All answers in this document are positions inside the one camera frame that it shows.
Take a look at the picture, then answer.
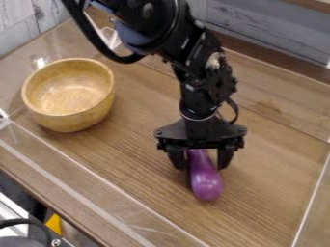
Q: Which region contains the clear acrylic tray wall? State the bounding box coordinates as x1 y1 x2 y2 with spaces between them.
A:
0 109 207 247

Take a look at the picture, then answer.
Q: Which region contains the yellow black device bottom left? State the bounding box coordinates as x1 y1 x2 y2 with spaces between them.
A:
24 211 79 247

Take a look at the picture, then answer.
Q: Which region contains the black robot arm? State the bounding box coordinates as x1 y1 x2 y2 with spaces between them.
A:
60 0 247 170

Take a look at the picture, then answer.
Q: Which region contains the brown wooden bowl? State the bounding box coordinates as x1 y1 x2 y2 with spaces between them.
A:
20 58 115 132

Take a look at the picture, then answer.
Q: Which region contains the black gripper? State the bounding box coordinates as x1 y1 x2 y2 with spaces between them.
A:
155 118 247 171

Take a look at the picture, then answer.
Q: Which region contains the purple toy eggplant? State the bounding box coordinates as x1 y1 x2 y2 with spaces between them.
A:
187 149 223 201

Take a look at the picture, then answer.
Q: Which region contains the black cable bottom left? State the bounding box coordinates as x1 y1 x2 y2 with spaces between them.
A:
0 217 48 247

